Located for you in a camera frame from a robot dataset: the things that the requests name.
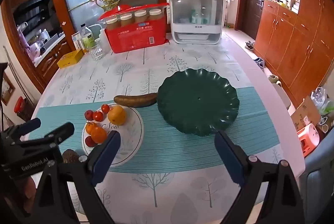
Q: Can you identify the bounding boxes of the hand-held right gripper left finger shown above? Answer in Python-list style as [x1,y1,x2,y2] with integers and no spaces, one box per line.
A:
[34,130,122,224]

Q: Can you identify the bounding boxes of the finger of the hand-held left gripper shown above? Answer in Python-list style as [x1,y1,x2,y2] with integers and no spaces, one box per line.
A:
[1,118,42,145]
[13,122,75,149]

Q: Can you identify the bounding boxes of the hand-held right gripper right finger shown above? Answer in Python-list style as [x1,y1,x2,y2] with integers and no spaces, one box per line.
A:
[214,130,306,224]

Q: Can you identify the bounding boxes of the large tangerine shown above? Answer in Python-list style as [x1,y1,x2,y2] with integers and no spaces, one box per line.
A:
[90,126,108,144]

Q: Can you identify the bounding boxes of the small tangerine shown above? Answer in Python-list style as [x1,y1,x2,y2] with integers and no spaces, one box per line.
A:
[85,122,97,135]

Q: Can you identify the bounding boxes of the white round printed plate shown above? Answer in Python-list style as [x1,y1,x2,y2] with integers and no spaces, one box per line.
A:
[82,103,144,167]

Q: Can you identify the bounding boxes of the large yellow orange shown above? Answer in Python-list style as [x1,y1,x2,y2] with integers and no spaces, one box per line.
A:
[108,105,127,126]

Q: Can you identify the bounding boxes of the dark green scalloped plate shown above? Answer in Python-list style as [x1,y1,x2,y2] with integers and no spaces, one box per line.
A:
[157,69,240,137]

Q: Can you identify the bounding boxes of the person's left hand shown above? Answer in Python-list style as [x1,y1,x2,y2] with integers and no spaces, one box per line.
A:
[16,176,37,215]

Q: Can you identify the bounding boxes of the brown kiwi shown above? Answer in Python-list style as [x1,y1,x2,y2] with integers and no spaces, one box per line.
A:
[62,149,79,164]

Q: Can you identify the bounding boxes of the brownish green cucumber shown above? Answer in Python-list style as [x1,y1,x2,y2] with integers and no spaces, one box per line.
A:
[114,93,158,108]

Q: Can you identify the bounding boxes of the wooden kitchen cabinet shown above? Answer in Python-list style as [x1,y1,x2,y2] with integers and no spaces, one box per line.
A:
[35,40,70,83]

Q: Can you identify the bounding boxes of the yellow box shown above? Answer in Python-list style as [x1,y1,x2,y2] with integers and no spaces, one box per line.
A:
[57,50,84,68]

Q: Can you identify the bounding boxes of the pink plastic bag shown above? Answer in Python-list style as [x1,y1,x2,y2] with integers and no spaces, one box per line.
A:
[18,23,43,62]

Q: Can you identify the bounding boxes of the pink plastic stool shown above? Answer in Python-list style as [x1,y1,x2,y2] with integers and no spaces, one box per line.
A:
[297,123,320,158]

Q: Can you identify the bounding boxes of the clear ribbed glass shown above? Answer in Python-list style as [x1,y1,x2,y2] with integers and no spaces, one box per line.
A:
[91,40,105,61]

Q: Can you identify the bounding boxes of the cardboard box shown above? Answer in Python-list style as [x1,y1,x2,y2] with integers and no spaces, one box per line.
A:
[290,96,322,132]

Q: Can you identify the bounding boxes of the pair of beige slippers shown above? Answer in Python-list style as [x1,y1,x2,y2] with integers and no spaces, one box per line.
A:
[268,74,283,88]

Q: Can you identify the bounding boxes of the small white box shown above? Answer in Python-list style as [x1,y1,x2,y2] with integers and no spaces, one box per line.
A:
[72,32,82,51]

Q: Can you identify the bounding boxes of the grey blue chair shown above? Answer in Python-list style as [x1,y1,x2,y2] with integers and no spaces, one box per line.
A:
[300,146,334,224]

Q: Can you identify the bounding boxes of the plastic bottle with green label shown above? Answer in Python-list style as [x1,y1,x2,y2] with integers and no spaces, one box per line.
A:
[80,24,95,54]

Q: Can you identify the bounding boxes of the white translucent jug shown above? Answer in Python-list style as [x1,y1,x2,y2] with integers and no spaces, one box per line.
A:
[100,29,112,51]

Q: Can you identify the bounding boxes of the tree print tablecloth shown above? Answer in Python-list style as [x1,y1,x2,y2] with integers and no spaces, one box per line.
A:
[34,31,306,224]

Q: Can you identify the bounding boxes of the clear plastic bag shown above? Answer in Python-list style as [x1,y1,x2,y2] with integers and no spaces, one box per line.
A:
[310,87,334,115]

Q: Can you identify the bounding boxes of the red paper cup package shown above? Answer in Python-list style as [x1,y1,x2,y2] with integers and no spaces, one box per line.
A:
[98,3,170,54]

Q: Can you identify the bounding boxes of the white dish storage cabinet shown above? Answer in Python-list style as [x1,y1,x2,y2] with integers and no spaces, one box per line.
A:
[166,0,234,45]

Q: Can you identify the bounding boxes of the orange wooden wall cabinet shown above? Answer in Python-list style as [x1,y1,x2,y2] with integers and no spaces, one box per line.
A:
[254,0,334,107]

